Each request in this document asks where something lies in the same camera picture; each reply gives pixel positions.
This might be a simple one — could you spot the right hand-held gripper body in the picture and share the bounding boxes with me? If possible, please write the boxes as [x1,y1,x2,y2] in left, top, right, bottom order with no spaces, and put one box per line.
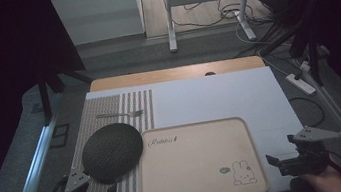
[273,121,341,179]

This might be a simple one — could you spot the person's right hand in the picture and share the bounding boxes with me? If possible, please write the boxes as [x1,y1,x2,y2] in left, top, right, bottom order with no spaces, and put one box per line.
[296,152,341,192]

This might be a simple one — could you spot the dark round plate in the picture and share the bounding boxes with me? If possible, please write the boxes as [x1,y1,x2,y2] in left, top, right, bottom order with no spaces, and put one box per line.
[76,119,149,187]

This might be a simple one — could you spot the white power strip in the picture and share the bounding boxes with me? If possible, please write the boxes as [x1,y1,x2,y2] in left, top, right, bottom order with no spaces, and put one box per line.
[285,70,318,100]

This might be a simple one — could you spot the beige tray with rabbit print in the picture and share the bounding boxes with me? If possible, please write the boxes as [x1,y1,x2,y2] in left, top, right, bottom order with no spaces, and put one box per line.
[130,113,271,192]

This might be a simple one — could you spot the striped grey placemat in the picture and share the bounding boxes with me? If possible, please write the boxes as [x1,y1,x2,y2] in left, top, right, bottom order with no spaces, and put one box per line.
[61,89,167,192]

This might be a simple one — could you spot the silver fork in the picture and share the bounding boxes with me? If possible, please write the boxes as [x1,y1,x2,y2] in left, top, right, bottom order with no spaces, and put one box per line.
[95,108,145,123]

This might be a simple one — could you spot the white board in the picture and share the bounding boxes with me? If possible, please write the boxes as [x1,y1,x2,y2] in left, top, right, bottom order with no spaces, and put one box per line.
[60,62,314,192]

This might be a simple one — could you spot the black stand legs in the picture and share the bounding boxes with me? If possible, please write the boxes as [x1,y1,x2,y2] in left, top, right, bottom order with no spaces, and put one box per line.
[254,13,336,95]
[33,61,99,126]

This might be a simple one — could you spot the wooden table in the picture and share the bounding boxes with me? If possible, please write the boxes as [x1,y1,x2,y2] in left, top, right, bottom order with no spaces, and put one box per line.
[87,53,268,94]

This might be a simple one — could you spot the white cabinet panel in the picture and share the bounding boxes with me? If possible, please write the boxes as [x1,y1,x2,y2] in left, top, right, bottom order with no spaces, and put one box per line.
[50,0,148,49]

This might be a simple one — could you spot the black cable loop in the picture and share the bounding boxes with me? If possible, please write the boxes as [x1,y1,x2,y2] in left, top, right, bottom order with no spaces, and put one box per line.
[288,93,327,131]

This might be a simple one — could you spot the black square frame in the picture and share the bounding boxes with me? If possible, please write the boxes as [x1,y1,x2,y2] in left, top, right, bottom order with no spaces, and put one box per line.
[47,122,73,149]

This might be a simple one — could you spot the tangle of floor cables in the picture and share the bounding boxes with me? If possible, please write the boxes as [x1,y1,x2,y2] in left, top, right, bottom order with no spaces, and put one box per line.
[164,0,304,68]

